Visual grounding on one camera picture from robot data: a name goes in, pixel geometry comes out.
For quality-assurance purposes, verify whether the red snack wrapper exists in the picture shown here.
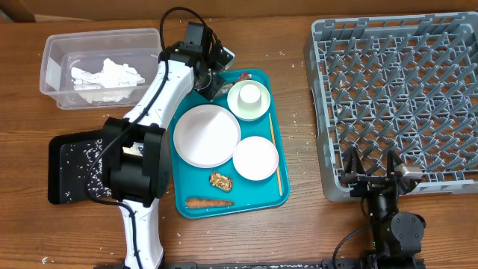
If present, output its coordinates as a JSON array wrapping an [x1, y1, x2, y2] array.
[[219, 72, 252, 95]]

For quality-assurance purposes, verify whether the wooden chopstick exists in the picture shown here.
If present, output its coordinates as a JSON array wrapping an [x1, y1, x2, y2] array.
[[268, 113, 283, 197]]

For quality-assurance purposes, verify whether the orange carrot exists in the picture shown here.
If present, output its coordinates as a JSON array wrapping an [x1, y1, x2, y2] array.
[[185, 197, 235, 209]]

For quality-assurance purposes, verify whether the teal plastic tray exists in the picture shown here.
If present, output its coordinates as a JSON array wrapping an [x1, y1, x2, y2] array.
[[166, 68, 291, 220]]

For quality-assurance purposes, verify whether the pale green bowl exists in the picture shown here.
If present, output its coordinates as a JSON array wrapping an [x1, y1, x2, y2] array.
[[227, 80, 271, 121]]

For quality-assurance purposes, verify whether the black tray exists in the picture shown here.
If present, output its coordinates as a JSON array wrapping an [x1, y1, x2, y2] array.
[[48, 130, 111, 205]]

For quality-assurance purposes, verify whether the pink white bowl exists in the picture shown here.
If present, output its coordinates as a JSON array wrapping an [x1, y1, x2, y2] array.
[[232, 136, 276, 181]]

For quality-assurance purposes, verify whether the white plate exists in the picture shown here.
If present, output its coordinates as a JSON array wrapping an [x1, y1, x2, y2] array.
[[173, 105, 241, 168]]

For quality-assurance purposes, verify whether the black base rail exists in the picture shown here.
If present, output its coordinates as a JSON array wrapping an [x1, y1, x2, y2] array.
[[160, 259, 361, 269]]

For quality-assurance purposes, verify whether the brown food scrap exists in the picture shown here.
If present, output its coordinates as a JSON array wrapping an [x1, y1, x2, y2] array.
[[209, 172, 233, 192]]

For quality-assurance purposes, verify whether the clear plastic bin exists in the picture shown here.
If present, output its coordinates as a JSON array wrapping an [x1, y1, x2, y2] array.
[[40, 28, 161, 110]]

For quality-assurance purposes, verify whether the grey dish rack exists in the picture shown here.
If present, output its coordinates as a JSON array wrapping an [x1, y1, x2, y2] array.
[[304, 12, 477, 202]]

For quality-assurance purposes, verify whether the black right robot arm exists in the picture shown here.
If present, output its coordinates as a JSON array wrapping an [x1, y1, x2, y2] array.
[[332, 146, 426, 269]]

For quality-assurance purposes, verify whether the white napkin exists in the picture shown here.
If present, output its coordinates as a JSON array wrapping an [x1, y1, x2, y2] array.
[[71, 58, 146, 103]]

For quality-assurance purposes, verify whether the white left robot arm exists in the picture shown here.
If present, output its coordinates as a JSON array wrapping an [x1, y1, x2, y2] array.
[[99, 42, 235, 268]]

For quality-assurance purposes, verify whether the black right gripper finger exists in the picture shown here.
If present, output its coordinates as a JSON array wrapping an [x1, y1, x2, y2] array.
[[342, 146, 364, 176], [386, 149, 403, 176]]

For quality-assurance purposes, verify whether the white paper cup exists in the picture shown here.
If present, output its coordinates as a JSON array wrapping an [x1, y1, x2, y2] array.
[[239, 84, 261, 106]]

